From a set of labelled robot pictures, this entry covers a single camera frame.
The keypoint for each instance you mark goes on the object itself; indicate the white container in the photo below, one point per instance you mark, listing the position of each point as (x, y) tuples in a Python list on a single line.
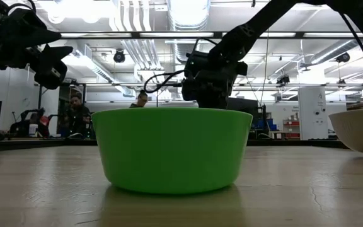
[(33, 130)]

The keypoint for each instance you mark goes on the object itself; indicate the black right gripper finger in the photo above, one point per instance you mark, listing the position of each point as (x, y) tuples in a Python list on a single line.
[(213, 101)]

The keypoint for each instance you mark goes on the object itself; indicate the black ceiling spotlight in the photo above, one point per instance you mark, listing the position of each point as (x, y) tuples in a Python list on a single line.
[(343, 57), (119, 57), (283, 79)]

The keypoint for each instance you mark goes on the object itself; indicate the green plastic bowl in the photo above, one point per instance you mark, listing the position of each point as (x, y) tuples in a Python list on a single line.
[(172, 150)]

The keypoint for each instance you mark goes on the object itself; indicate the blue storage bins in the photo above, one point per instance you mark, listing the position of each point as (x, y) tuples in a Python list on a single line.
[(269, 124)]

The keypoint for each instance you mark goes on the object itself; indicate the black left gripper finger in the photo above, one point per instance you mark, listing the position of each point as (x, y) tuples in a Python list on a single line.
[(30, 31), (54, 69)]

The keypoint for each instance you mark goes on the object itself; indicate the silver ventilation duct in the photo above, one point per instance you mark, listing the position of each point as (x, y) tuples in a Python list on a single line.
[(189, 12)]

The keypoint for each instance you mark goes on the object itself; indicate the white ribbed bowl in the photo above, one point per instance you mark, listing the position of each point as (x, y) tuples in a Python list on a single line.
[(361, 132)]

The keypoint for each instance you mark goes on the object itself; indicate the black overhead light beam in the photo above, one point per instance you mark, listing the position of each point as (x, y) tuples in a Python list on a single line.
[(134, 35)]

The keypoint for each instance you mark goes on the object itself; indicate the person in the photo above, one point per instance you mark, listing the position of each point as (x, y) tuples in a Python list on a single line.
[(142, 98), (77, 116)]

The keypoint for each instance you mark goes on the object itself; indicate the red shelf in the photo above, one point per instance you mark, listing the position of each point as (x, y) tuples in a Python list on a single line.
[(291, 123)]

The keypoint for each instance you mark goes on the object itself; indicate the white pillar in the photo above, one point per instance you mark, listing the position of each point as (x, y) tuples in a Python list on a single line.
[(310, 107)]

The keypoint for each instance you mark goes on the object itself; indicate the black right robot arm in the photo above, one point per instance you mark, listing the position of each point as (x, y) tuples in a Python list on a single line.
[(254, 28)]

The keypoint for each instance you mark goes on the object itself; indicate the black aluminium table frame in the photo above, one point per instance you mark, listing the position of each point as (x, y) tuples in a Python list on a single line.
[(43, 143)]

